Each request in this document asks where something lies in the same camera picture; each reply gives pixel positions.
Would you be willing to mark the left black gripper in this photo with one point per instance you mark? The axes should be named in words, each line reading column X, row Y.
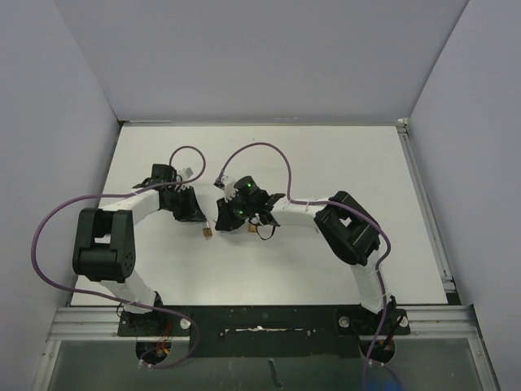
column 192, row 212

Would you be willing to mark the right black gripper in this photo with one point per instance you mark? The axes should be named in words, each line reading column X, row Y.
column 226, row 221

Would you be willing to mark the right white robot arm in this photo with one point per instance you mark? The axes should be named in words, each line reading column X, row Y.
column 351, row 233

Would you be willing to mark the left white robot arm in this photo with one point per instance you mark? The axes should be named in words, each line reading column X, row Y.
column 104, row 250

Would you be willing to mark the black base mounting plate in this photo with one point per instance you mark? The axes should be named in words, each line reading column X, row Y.
column 262, row 331

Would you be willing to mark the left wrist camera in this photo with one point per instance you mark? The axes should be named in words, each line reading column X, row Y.
column 183, row 175

